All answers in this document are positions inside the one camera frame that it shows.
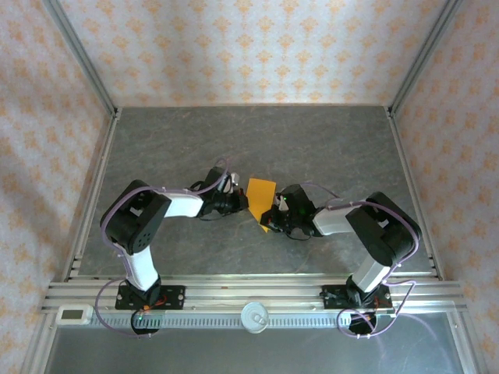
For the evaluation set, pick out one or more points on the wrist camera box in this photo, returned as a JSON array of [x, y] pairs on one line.
[[217, 180], [298, 199]]

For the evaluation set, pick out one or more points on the grey metal panel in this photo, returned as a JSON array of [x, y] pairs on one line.
[[253, 350]]

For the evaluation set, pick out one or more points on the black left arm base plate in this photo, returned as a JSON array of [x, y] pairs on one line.
[[175, 297]]

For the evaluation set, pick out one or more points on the orange paper sheet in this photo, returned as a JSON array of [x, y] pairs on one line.
[[260, 195]]

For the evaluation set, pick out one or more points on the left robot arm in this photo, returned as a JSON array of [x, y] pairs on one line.
[[140, 265]]

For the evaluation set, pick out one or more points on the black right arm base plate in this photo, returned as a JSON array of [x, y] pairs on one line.
[[331, 298]]

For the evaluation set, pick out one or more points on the aluminium frame post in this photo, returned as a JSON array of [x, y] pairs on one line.
[[421, 54], [82, 58]]

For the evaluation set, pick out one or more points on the aluminium mounting rail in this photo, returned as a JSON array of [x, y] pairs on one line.
[[253, 290]]

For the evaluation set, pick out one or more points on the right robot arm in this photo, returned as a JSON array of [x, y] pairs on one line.
[[390, 233]]

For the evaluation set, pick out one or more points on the white digital timer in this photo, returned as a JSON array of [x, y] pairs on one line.
[[72, 315]]

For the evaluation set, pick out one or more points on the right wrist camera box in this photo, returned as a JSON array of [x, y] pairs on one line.
[[298, 199]]

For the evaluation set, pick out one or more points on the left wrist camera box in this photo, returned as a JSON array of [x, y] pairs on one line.
[[217, 180]]

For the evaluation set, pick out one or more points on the aluminium side rail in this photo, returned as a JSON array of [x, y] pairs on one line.
[[413, 187], [93, 195]]

